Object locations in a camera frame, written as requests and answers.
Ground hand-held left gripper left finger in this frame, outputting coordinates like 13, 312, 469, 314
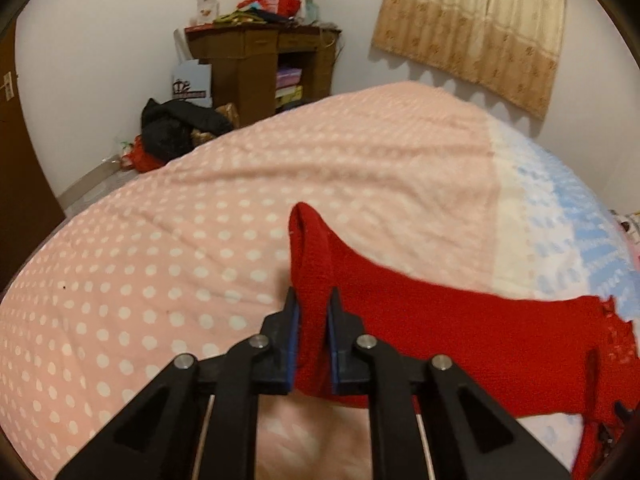
55, 287, 301, 480

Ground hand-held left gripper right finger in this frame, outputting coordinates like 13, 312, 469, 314
326, 287, 572, 480

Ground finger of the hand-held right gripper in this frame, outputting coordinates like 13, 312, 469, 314
599, 399, 639, 461

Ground red knit sweater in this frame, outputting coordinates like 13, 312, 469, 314
289, 202, 639, 480

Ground pink and blue polka-dot blanket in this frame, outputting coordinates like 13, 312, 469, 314
0, 80, 640, 480

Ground red cloth bundle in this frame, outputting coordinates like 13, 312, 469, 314
120, 135, 167, 174

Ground yellow box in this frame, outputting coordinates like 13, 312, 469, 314
275, 86, 304, 109

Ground black jacket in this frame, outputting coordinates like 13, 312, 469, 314
141, 97, 234, 162

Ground purple box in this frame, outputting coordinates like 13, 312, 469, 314
276, 66, 304, 89

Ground light blue paper bag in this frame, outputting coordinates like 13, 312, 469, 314
171, 59, 214, 109

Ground brown wooden desk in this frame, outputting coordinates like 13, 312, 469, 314
185, 24, 344, 127

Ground brown wooden door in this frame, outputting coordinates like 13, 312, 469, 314
0, 20, 67, 292

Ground green and yellow cloth pile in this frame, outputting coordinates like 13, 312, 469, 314
214, 6, 292, 27

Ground white greeting card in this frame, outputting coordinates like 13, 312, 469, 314
196, 0, 221, 26

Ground beige floral curtain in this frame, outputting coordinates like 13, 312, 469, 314
371, 0, 568, 121

